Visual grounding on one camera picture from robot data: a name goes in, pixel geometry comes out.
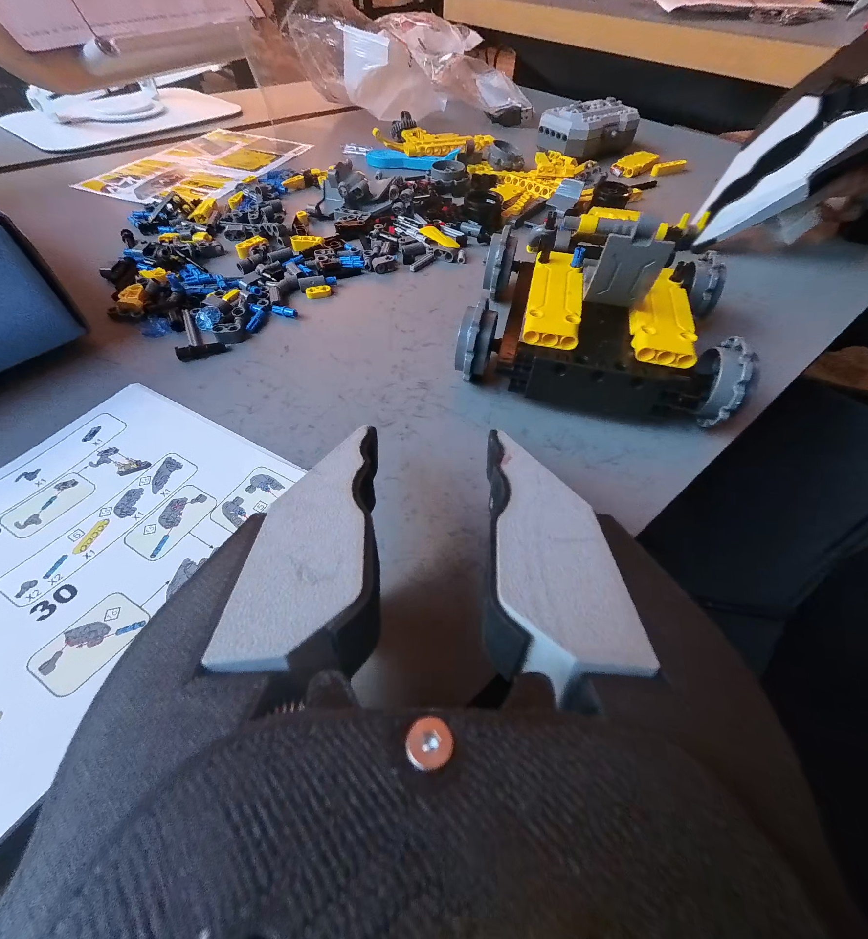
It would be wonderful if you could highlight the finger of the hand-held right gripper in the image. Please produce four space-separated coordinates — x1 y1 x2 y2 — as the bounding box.
690 109 868 246
694 94 825 224

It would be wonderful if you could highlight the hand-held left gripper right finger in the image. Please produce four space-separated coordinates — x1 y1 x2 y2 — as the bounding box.
481 430 662 714

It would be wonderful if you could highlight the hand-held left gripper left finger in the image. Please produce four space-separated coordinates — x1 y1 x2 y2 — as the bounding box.
200 425 382 683

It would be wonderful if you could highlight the yellow brick vehicle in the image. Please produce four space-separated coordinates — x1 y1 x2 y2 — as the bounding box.
454 205 761 430

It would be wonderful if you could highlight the yellow edged desk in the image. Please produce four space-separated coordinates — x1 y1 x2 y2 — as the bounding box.
441 0 868 133

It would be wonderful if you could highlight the grey desk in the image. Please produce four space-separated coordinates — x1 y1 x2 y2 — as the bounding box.
0 87 868 881

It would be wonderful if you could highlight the grey angular block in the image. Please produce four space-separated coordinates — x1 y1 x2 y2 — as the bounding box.
536 97 642 158

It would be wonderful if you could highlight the instruction booklet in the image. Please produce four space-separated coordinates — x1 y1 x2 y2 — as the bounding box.
0 381 306 877

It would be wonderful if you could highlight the pile of building brick parts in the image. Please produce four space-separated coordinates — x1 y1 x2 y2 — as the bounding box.
100 110 688 364

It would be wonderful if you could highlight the person's black sweater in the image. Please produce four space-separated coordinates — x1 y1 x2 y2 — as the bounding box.
760 528 868 939

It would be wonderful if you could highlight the blue brick separator tool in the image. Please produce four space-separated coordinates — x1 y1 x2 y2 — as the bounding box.
366 147 460 174

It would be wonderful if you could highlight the clear plastic bag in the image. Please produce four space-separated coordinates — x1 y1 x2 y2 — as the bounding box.
287 0 534 126

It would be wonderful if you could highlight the dark blue kit box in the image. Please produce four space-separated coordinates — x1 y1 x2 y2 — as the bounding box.
0 187 89 390

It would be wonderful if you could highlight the yellow sticker sheet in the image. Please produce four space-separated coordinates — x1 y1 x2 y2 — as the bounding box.
70 128 313 202

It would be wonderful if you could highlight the instruction sheet stand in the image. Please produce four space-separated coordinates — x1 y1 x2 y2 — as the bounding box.
0 0 273 151

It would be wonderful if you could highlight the yellow beam frame assembly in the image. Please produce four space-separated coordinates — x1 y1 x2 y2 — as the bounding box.
373 125 495 157

